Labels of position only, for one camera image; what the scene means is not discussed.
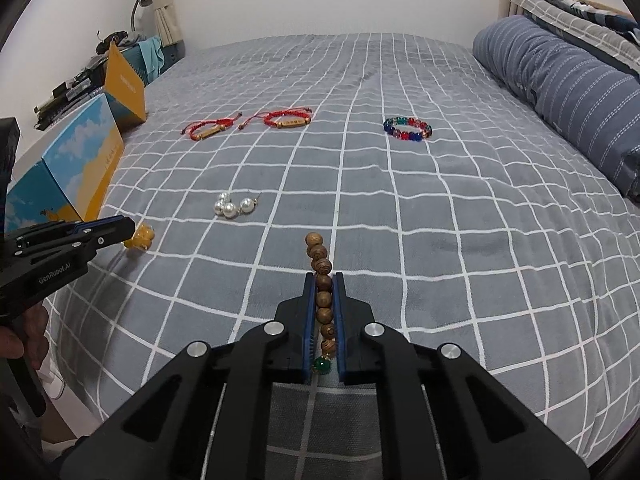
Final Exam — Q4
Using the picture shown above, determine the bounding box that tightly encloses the person's left hand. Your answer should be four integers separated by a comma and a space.
0, 304, 52, 376

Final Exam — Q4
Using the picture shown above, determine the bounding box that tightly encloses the grey checked folded quilt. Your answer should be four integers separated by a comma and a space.
507, 0, 640, 80

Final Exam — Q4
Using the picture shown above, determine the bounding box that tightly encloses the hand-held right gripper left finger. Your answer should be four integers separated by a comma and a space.
60, 272, 321, 480

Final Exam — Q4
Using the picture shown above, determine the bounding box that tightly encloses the grey checked bed sheet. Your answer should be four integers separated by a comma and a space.
42, 32, 640, 472

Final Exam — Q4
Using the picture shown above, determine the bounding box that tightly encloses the black desk clutter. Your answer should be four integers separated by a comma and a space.
33, 31, 132, 128

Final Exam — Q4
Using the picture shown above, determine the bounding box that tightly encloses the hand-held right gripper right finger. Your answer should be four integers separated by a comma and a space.
332, 272, 592, 480

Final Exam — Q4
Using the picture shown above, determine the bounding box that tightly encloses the yellow amber bead bracelet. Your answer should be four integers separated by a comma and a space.
122, 225, 156, 252

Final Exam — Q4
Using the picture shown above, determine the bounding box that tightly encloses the red cord bracelet wooden charm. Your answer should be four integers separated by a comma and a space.
180, 117, 237, 142
238, 107, 313, 131

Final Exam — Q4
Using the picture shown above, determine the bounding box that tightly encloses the teal cloth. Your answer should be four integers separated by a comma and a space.
120, 36, 166, 83

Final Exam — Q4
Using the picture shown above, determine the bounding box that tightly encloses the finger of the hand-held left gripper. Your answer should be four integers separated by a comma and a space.
14, 218, 123, 239
2, 216, 137, 262

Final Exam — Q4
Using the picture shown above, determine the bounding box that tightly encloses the blue striped pillow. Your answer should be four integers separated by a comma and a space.
472, 15, 640, 199

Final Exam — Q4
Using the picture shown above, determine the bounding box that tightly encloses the sky print gift box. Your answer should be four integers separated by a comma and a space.
4, 41, 149, 235

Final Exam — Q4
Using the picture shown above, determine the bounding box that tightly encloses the multicoloured glass bead bracelet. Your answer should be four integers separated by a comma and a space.
383, 116, 434, 143

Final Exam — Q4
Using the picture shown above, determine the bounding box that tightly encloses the brown wooden bead bracelet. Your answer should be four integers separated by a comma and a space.
305, 231, 337, 375

